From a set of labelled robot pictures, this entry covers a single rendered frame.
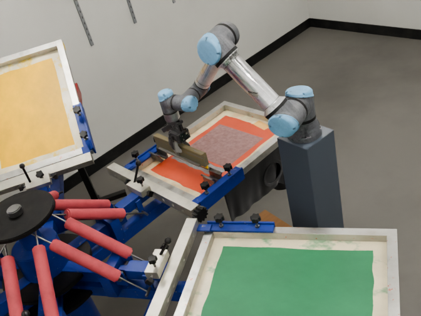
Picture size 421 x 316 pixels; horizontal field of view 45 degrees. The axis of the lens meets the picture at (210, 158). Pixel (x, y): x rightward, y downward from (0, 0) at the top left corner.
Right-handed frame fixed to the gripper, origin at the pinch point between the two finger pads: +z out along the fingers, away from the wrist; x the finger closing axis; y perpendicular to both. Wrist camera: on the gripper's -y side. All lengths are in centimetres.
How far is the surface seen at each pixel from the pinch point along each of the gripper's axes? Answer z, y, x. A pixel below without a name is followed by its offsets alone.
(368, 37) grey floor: 109, -113, 356
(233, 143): 13.5, 4.8, 31.1
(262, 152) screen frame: 10.2, 28.9, 28.7
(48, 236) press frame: -6, 2, -78
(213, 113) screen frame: 10, -26, 47
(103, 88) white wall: 40, -200, 70
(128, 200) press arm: 4.8, 1.1, -37.4
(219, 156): 13.5, 6.1, 18.7
